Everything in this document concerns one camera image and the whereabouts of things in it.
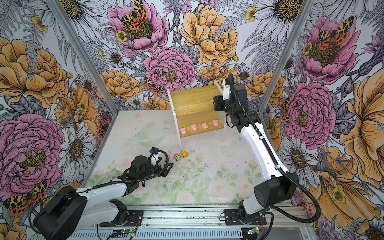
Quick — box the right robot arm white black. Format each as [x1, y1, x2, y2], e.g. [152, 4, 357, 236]
[214, 85, 306, 224]

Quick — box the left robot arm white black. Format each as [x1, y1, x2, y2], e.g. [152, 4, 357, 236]
[31, 150, 173, 240]

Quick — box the pink green toy truck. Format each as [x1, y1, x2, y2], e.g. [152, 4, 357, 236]
[174, 154, 182, 161]

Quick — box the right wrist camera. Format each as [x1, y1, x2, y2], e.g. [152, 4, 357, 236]
[223, 85, 231, 100]

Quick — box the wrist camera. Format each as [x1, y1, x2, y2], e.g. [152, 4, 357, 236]
[148, 147, 159, 166]
[223, 85, 231, 100]

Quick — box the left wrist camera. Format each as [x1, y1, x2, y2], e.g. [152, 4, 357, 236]
[148, 147, 159, 166]

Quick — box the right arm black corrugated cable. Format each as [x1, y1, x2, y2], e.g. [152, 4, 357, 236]
[227, 72, 322, 224]

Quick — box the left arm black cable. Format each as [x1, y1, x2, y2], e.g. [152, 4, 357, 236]
[86, 146, 170, 193]

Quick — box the wooden two-tier shelf white frame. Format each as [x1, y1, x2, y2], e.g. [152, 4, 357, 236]
[167, 81, 228, 146]

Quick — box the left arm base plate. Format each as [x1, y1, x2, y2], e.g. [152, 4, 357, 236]
[100, 210, 144, 227]

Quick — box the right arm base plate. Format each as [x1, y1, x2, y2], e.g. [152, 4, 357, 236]
[224, 209, 267, 226]

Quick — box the right aluminium corner post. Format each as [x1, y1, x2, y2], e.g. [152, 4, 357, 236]
[258, 0, 315, 115]

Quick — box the aluminium corner post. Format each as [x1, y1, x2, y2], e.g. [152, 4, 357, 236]
[258, 0, 315, 115]
[47, 1, 119, 117]

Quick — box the aluminium front rail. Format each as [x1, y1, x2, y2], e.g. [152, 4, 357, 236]
[69, 203, 310, 233]

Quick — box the left aluminium corner post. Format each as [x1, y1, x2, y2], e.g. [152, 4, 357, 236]
[47, 1, 119, 117]

